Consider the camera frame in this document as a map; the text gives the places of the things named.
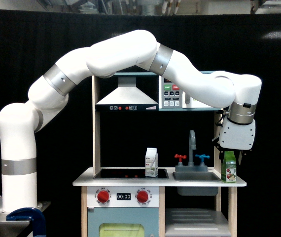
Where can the silver range hood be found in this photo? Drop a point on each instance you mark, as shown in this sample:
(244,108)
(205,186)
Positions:
(126,98)

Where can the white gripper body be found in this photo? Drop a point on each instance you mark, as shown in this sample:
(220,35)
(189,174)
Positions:
(235,136)

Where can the black toy stovetop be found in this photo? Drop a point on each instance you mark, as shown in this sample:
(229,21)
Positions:
(125,173)

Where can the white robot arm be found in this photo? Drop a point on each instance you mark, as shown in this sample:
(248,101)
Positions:
(50,93)

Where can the toy microwave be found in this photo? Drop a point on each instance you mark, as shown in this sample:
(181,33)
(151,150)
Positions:
(171,97)

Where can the grey toy sink basin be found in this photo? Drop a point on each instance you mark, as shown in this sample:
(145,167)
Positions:
(196,177)

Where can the grey toy faucet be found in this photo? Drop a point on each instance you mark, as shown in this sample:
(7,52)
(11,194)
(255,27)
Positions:
(191,167)

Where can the right red oven knob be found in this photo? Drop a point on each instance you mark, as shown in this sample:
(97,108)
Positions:
(142,196)

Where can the red oven knob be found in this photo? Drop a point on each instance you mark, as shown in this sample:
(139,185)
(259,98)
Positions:
(103,196)
(142,196)

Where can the green juice carton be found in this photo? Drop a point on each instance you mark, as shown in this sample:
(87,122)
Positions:
(229,168)

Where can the blue toy oven door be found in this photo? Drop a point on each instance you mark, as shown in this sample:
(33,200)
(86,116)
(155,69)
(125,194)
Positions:
(123,222)

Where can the blue clamp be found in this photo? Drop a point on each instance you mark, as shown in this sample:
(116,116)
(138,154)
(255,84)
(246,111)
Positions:
(33,215)

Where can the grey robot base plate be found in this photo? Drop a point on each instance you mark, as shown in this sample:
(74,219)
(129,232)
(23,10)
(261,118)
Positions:
(42,206)

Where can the white milk carton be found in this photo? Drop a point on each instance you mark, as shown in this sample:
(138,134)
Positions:
(151,162)

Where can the left red oven knob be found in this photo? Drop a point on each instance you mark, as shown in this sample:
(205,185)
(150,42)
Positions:
(103,196)

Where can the grey lower shelf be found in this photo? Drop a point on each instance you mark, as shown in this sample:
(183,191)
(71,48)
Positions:
(195,222)

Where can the red tap handle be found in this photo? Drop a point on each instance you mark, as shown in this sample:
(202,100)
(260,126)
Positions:
(180,159)

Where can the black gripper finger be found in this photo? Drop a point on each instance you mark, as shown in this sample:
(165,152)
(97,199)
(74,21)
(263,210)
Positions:
(244,154)
(215,142)

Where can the blue tap handle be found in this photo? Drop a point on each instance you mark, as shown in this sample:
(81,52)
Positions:
(202,157)

